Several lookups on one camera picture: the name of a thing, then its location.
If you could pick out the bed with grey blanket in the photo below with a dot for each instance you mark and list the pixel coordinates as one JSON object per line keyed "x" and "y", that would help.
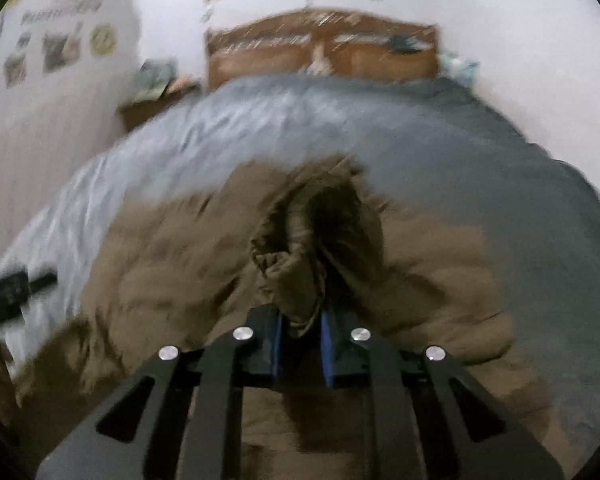
{"x": 454, "y": 160}

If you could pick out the lettering wall sticker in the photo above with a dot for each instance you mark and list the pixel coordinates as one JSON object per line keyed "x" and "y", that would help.
{"x": 60, "y": 11}

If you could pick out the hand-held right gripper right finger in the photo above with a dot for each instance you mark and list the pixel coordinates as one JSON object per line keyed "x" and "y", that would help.
{"x": 327, "y": 350}

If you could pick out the dark object on headboard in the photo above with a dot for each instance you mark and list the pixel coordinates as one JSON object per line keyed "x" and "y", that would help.
{"x": 403, "y": 43}

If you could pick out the brown wooden headboard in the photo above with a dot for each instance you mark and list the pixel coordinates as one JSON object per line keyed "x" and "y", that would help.
{"x": 260, "y": 60}

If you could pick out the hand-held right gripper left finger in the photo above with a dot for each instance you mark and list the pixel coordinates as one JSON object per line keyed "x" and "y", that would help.
{"x": 277, "y": 345}

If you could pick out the olive green padded jacket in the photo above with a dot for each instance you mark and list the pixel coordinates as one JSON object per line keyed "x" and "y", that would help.
{"x": 155, "y": 270}

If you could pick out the brown wooden nightstand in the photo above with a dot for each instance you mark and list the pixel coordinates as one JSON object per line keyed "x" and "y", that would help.
{"x": 145, "y": 110}

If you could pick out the pale patterned pillow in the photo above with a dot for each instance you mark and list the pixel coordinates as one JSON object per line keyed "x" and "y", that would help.
{"x": 457, "y": 67}

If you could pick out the sunflower wall sticker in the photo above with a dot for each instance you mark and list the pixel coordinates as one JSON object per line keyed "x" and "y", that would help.
{"x": 17, "y": 0}

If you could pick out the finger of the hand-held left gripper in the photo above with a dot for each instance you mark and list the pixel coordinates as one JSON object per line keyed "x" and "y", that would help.
{"x": 5, "y": 295}

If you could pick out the teal bag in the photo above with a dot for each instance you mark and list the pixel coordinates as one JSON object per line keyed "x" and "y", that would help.
{"x": 155, "y": 77}

